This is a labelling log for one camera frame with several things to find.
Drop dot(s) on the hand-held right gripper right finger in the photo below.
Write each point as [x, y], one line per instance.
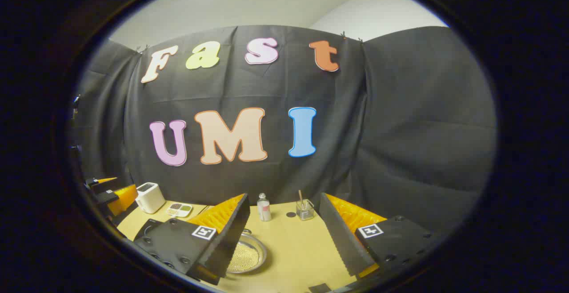
[338, 235]

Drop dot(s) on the white box appliance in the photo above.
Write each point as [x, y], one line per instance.
[150, 198]

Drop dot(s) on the pile of yellow soybeans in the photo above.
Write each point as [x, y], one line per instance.
[244, 257]

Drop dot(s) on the small clear bottle red label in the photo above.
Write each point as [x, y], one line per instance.
[264, 208]

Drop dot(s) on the wooden spoon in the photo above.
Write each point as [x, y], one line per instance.
[301, 197]

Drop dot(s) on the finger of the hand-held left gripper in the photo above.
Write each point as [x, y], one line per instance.
[120, 197]
[101, 182]

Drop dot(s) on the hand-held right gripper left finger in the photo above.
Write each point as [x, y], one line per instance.
[231, 239]

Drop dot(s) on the small glass jar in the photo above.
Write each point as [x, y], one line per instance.
[305, 212]

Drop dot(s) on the black flat device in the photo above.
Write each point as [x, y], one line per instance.
[320, 288]

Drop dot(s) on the white divided bean dish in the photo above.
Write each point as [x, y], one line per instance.
[179, 210]

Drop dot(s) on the black induction cooktop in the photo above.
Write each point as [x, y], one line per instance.
[151, 227]

